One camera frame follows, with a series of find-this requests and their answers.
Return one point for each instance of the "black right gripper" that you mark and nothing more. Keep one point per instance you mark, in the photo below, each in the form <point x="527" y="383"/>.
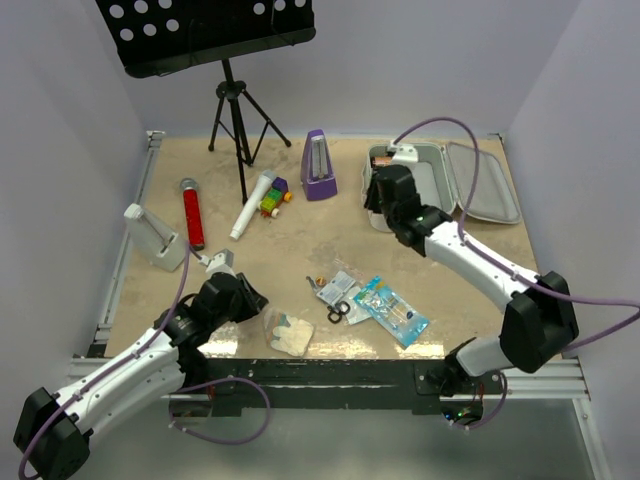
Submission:
<point x="372" y="203"/>

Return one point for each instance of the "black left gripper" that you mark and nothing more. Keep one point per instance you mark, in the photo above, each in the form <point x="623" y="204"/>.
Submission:
<point x="253" y="302"/>

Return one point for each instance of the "brown bottle orange cap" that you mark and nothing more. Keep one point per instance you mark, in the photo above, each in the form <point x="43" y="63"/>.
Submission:
<point x="379" y="162"/>

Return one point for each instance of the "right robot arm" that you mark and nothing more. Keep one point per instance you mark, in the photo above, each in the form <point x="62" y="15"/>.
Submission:
<point x="538" y="320"/>

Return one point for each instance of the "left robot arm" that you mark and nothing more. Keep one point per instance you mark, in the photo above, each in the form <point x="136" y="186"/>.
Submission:
<point x="54" y="430"/>

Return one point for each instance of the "grey open medicine case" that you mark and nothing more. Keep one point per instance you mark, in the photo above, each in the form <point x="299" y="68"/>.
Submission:
<point x="452" y="176"/>

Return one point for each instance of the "bag of white gloves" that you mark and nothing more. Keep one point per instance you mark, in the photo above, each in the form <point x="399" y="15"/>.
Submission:
<point x="286" y="333"/>

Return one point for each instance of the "purple metronome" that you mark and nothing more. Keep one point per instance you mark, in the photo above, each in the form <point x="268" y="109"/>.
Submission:
<point x="317" y="176"/>

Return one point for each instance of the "white sachet in bag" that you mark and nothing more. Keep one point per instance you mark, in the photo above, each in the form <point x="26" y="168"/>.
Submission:
<point x="336" y="288"/>

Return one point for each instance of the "clear bag with wipes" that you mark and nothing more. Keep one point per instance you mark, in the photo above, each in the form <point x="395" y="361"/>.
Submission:
<point x="358" y="314"/>

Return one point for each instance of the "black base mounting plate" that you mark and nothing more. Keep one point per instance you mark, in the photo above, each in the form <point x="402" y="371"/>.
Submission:
<point x="412" y="385"/>

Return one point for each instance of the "colourful toy block train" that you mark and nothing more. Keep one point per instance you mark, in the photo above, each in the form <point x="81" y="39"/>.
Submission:
<point x="278" y="194"/>

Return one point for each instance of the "red toy microphone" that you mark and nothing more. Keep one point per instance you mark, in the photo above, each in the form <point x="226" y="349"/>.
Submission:
<point x="192" y="209"/>

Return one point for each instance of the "white toy microphone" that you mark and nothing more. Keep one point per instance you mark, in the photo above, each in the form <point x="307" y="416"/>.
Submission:
<point x="251" y="206"/>

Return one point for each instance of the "blue plaster packet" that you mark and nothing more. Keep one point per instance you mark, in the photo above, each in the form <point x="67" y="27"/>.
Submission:
<point x="391" y="311"/>

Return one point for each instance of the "black music stand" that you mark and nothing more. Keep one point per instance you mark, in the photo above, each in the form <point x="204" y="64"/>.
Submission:
<point x="160" y="38"/>

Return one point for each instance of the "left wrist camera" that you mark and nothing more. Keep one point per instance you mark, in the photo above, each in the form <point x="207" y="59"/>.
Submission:
<point x="220" y="262"/>

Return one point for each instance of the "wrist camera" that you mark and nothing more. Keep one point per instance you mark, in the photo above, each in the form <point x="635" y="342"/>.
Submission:
<point x="220" y="262"/>
<point x="402" y="154"/>

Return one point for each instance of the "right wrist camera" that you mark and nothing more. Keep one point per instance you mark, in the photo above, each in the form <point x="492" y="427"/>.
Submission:
<point x="402" y="154"/>

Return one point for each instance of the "black handled scissors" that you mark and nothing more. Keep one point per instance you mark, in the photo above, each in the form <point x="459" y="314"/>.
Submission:
<point x="335" y="313"/>

